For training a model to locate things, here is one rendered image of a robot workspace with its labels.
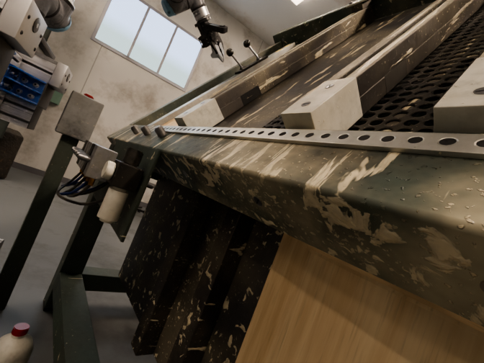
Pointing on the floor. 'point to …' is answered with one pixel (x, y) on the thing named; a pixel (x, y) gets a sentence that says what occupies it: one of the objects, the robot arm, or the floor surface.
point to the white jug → (16, 345)
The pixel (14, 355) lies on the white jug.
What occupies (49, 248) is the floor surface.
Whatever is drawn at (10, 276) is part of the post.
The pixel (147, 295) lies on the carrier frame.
